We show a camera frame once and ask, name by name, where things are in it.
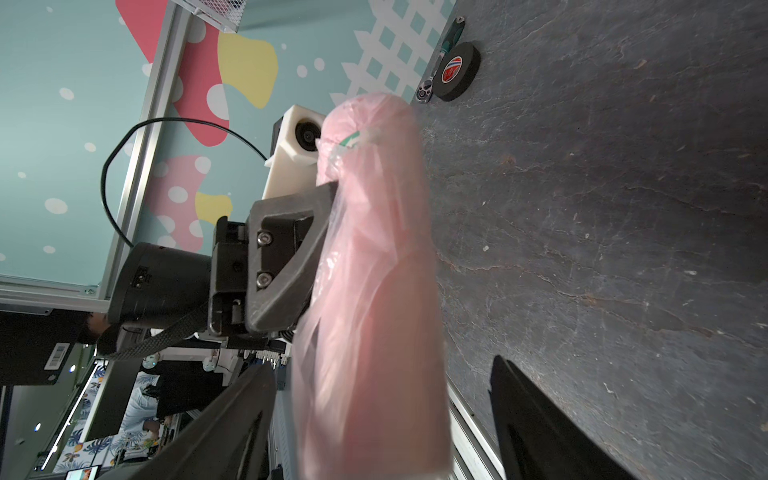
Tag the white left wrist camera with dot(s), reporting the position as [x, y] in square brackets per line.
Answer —
[293, 162]

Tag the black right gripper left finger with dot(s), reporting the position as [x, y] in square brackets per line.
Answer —
[227, 441]

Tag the white wire mesh basket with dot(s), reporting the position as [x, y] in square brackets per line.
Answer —
[225, 15]

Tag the black tape roll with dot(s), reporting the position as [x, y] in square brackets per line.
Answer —
[456, 72]

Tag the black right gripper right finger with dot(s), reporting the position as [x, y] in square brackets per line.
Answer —
[537, 440]

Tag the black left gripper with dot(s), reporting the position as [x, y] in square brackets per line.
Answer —
[271, 272]

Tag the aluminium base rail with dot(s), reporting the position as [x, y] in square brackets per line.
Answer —
[474, 452]

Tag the pink trash bag roll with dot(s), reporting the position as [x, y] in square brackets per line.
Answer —
[368, 380]

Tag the green handled ratchet wrench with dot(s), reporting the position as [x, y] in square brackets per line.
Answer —
[424, 90]

